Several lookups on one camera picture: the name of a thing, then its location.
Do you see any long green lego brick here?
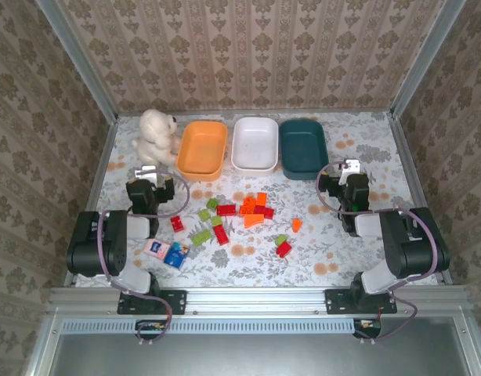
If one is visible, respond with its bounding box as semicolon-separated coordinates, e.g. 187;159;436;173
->
190;230;212;247

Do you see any long red lego brick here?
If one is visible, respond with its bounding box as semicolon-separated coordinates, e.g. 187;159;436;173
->
213;225;230;247

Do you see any teal plastic container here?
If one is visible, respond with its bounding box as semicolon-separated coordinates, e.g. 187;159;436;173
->
278;118;330;180

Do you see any white plush dog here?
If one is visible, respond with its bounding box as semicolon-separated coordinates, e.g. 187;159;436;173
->
131;108;183;168

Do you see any pink tissue pack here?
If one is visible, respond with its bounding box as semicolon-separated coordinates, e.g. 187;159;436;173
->
143;238;172;259

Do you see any orange plastic container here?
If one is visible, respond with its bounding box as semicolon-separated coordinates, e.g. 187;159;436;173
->
175;120;229;183

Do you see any blue tissue pack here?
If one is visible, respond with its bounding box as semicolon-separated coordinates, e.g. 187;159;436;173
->
163;241;191;271

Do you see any white plastic container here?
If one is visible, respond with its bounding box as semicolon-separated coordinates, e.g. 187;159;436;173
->
230;116;280;176

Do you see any floral table cloth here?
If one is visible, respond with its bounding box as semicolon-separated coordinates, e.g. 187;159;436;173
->
74;111;439;289

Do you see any grey metal sheet panel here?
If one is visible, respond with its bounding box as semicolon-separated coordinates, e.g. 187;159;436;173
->
24;316;481;376

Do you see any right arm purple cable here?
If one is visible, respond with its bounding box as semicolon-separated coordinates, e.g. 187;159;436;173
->
316;160;439;342

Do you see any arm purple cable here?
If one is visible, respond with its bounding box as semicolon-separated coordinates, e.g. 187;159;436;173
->
97;168;191;345
316;160;439;342

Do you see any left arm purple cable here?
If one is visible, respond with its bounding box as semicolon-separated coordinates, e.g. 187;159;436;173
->
97;168;191;345

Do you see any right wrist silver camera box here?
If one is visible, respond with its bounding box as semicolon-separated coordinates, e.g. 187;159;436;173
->
341;157;362;176

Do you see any aluminium table side rail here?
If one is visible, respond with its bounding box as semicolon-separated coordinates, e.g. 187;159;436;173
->
389;113;453;285
63;115;120;287

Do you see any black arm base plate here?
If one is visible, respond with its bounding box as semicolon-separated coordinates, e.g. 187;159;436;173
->
324;288;398;315
118;289;187;316

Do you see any aluminium mounting rail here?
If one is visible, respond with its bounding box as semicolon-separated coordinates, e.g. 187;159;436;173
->
48;285;467;316

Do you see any aluminium frame post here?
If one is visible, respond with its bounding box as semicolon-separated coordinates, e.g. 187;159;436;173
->
391;0;467;118
34;0;120;122

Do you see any grey slotted cable duct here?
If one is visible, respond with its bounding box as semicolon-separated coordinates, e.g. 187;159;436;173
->
62;317;361;334

